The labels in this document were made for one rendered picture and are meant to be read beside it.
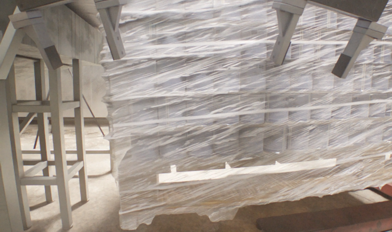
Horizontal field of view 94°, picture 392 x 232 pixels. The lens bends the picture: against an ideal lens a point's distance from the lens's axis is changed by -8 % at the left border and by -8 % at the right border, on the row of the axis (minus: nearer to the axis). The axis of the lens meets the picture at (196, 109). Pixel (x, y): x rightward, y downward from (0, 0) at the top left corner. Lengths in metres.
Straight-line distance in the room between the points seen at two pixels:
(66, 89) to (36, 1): 3.09
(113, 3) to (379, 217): 1.34
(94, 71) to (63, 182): 2.41
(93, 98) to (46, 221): 2.29
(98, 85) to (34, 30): 2.88
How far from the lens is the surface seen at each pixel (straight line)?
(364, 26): 0.44
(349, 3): 0.39
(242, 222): 1.16
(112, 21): 0.36
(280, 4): 0.34
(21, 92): 3.80
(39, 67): 1.28
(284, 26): 0.36
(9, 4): 0.80
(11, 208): 0.68
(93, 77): 3.31
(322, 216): 1.18
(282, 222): 1.05
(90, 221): 1.22
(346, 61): 0.44
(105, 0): 0.35
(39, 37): 0.43
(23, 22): 0.44
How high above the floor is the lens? 0.69
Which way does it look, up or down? 7 degrees down
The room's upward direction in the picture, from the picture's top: 2 degrees clockwise
